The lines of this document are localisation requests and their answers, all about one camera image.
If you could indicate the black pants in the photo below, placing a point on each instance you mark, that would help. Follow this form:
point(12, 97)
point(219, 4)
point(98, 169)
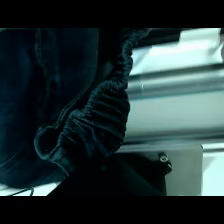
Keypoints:
point(83, 110)

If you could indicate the silver frame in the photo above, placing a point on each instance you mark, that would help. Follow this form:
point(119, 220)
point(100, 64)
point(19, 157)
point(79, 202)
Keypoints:
point(173, 86)

